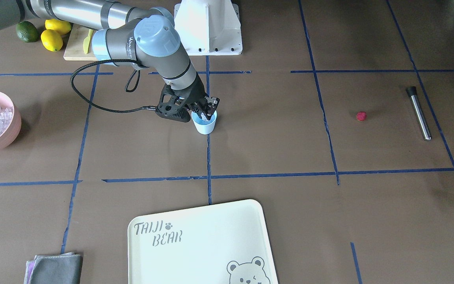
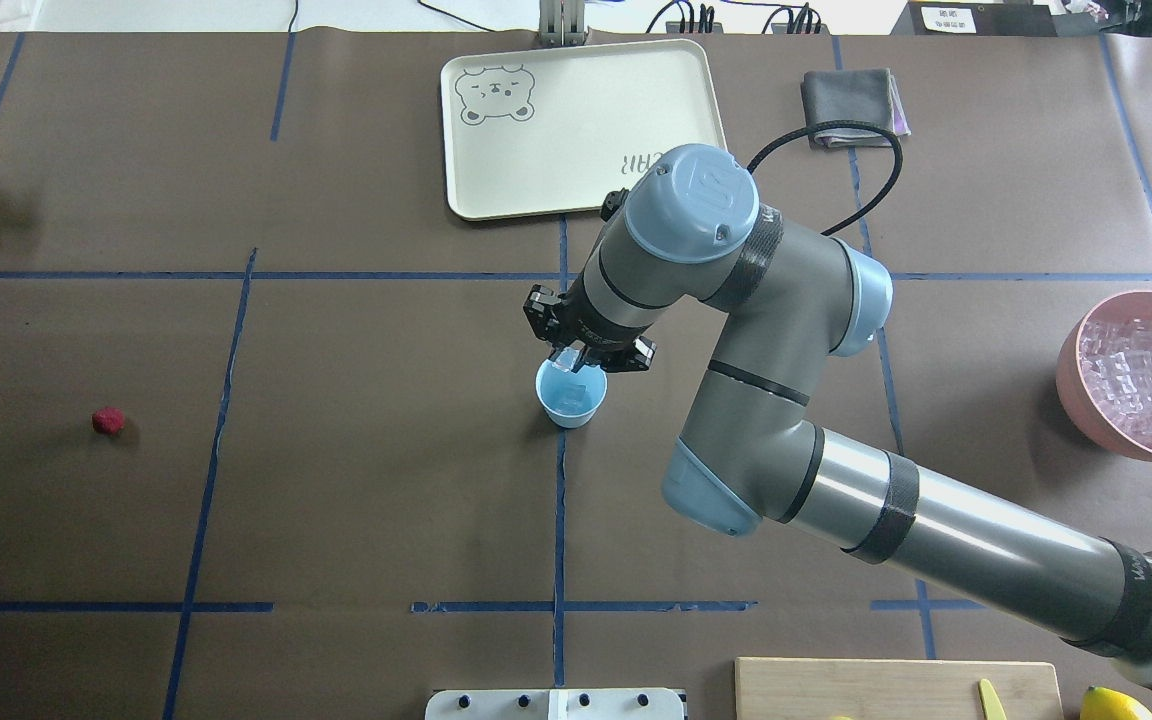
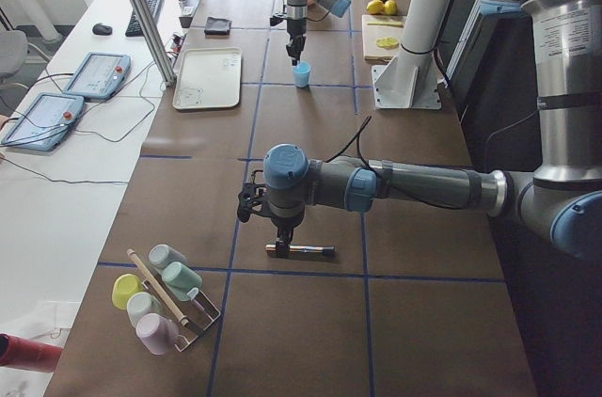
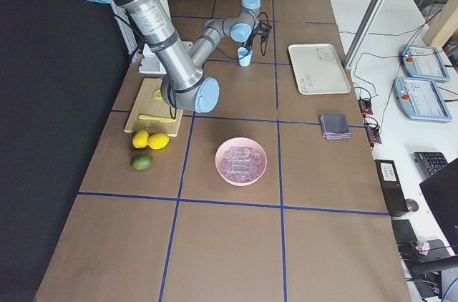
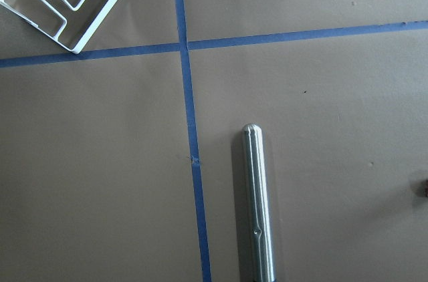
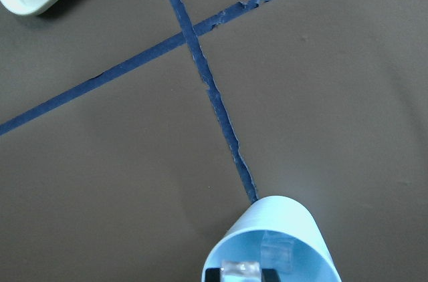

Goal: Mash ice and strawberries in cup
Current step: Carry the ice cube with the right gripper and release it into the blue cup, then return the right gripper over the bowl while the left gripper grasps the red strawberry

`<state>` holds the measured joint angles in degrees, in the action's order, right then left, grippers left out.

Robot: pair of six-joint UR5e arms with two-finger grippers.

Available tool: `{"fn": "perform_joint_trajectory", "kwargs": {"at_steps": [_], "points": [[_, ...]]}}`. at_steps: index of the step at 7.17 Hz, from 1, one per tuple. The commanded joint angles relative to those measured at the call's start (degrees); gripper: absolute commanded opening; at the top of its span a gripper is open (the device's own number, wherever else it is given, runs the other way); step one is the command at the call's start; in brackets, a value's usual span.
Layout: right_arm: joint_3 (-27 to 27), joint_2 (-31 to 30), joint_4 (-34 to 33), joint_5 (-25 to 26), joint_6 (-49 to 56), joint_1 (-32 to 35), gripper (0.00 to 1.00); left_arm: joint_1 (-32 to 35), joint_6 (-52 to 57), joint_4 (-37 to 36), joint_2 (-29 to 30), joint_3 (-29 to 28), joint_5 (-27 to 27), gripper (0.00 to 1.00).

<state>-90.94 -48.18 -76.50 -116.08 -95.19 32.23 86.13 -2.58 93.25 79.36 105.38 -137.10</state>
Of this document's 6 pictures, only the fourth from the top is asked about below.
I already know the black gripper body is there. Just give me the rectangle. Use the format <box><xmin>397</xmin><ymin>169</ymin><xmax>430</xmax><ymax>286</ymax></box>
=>
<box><xmin>244</xmin><ymin>29</ymin><xmax>258</xmax><ymax>48</ymax></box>

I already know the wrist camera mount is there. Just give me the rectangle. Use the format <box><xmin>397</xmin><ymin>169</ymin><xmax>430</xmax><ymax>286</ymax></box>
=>
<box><xmin>254</xmin><ymin>20</ymin><xmax>272</xmax><ymax>56</ymax></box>

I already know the green avocado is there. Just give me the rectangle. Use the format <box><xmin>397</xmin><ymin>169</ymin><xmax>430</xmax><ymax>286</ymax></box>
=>
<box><xmin>130</xmin><ymin>154</ymin><xmax>153</xmax><ymax>171</ymax></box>

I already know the yellow plastic knife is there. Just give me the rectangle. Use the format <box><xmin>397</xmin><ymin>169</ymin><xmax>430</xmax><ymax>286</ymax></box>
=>
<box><xmin>138</xmin><ymin>114</ymin><xmax>176</xmax><ymax>123</ymax></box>

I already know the pink bowl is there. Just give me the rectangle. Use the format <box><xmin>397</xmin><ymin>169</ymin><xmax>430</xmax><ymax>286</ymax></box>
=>
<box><xmin>215</xmin><ymin>137</ymin><xmax>267</xmax><ymax>186</ymax></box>

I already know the yellow lemon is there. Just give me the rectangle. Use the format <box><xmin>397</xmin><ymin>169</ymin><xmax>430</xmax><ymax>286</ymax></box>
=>
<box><xmin>147</xmin><ymin>133</ymin><xmax>170</xmax><ymax>150</ymax></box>
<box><xmin>132</xmin><ymin>130</ymin><xmax>150</xmax><ymax>149</ymax></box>

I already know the light blue plastic cup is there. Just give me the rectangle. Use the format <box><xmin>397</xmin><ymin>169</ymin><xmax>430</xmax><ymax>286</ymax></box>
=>
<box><xmin>237</xmin><ymin>47</ymin><xmax>253</xmax><ymax>67</ymax></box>

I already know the black laptop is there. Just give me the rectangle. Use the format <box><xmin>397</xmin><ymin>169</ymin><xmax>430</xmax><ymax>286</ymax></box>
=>
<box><xmin>419</xmin><ymin>159</ymin><xmax>457</xmax><ymax>246</ymax></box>

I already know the cream bear tray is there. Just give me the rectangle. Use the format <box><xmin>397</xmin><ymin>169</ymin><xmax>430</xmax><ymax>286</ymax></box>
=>
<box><xmin>288</xmin><ymin>44</ymin><xmax>351</xmax><ymax>95</ymax></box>

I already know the lemon slices stack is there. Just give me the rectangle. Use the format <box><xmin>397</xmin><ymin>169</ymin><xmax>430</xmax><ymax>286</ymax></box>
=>
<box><xmin>153</xmin><ymin>89</ymin><xmax>162</xmax><ymax>99</ymax></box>

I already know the black box device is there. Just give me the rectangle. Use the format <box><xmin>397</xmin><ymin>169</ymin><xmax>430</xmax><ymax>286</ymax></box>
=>
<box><xmin>374</xmin><ymin>160</ymin><xmax>409</xmax><ymax>217</ymax></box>

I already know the upper teach pendant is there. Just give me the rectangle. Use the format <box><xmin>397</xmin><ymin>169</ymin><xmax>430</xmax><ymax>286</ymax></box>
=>
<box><xmin>400</xmin><ymin>44</ymin><xmax>450</xmax><ymax>82</ymax></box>

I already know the black keyboard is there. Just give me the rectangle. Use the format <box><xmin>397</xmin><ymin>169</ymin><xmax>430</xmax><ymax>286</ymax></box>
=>
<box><xmin>414</xmin><ymin>152</ymin><xmax>448</xmax><ymax>177</ymax></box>

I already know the grey folded cloth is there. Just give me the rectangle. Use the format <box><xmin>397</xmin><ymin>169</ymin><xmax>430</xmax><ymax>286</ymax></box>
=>
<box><xmin>320</xmin><ymin>113</ymin><xmax>351</xmax><ymax>140</ymax></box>

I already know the lower teach pendant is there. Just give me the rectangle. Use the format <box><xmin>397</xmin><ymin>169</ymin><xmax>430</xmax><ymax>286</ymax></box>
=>
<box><xmin>394</xmin><ymin>77</ymin><xmax>452</xmax><ymax>122</ymax></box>

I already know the clear ice cubes pile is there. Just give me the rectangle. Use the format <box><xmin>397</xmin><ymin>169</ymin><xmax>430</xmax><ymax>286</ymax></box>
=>
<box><xmin>221</xmin><ymin>147</ymin><xmax>264</xmax><ymax>183</ymax></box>

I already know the computer mouse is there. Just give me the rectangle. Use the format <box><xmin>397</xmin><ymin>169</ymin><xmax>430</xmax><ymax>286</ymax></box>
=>
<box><xmin>405</xmin><ymin>198</ymin><xmax>419</xmax><ymax>213</ymax></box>

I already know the wooden cutting board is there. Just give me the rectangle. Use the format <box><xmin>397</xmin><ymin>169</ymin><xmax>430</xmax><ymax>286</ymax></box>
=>
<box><xmin>124</xmin><ymin>78</ymin><xmax>183</xmax><ymax>137</ymax></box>

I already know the aluminium frame post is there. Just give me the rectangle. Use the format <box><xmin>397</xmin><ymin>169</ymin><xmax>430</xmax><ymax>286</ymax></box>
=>
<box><xmin>344</xmin><ymin>0</ymin><xmax>385</xmax><ymax>69</ymax></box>

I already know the teach pendant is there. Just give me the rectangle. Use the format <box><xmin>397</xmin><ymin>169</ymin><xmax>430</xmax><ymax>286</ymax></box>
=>
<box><xmin>394</xmin><ymin>77</ymin><xmax>452</xmax><ymax>122</ymax></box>
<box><xmin>400</xmin><ymin>44</ymin><xmax>450</xmax><ymax>82</ymax></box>

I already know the orange black power strip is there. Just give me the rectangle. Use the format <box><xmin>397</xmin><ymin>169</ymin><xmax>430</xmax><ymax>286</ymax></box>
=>
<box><xmin>358</xmin><ymin>98</ymin><xmax>373</xmax><ymax>116</ymax></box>

